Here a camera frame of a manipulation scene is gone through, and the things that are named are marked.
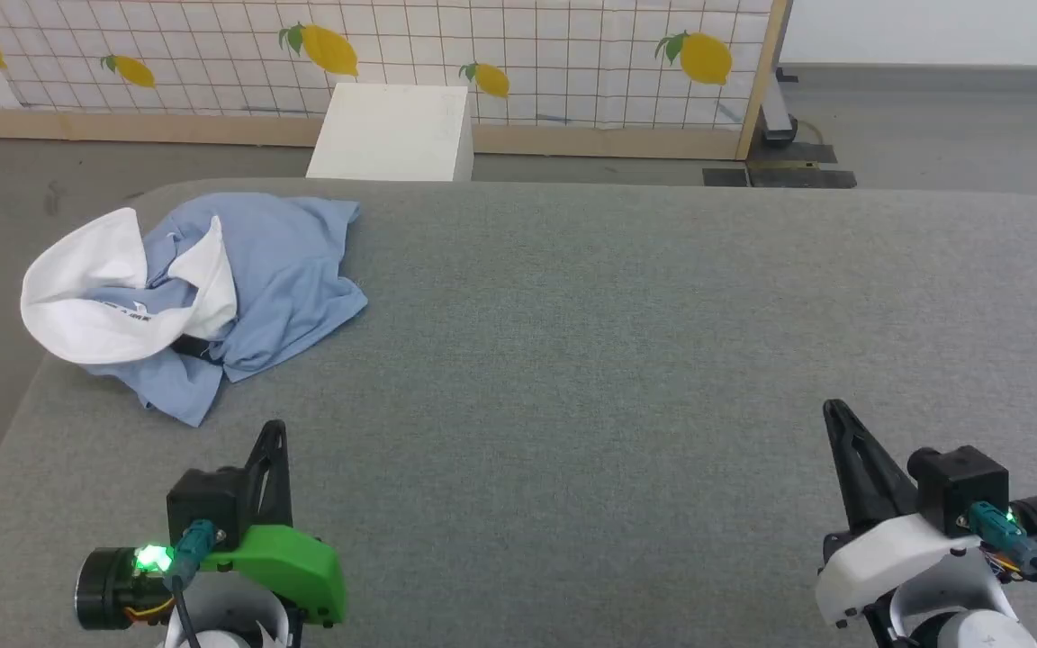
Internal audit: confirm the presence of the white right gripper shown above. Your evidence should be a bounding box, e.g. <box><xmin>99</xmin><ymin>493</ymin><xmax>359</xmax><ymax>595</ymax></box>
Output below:
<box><xmin>813</xmin><ymin>400</ymin><xmax>1037</xmax><ymax>628</ymax></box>

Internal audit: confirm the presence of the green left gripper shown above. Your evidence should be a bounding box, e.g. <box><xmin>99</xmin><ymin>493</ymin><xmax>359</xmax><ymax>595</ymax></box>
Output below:
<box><xmin>75</xmin><ymin>420</ymin><xmax>347</xmax><ymax>632</ymax></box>

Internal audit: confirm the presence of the light blue white shirt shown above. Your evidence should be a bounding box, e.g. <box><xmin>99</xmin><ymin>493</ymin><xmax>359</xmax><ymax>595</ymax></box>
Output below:
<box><xmin>20</xmin><ymin>192</ymin><xmax>369</xmax><ymax>428</ymax></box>

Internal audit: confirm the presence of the black floor plate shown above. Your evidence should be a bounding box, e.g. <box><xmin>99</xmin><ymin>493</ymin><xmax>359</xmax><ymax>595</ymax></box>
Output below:
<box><xmin>702</xmin><ymin>140</ymin><xmax>858</xmax><ymax>190</ymax></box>

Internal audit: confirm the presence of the white box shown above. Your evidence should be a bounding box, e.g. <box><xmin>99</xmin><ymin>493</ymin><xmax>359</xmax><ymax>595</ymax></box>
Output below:
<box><xmin>306</xmin><ymin>83</ymin><xmax>475</xmax><ymax>183</ymax></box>

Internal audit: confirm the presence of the lemon print partition panel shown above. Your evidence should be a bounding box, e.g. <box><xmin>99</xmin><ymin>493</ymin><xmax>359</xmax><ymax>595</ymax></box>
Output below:
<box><xmin>0</xmin><ymin>0</ymin><xmax>795</xmax><ymax>163</ymax></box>

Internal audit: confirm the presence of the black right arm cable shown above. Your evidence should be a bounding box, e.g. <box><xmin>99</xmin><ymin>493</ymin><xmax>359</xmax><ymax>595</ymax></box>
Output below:
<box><xmin>969</xmin><ymin>502</ymin><xmax>1037</xmax><ymax>635</ymax></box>

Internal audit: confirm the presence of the grey metal stand post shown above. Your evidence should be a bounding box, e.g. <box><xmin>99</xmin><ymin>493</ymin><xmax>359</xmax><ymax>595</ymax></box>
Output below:
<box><xmin>757</xmin><ymin>67</ymin><xmax>800</xmax><ymax>150</ymax></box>

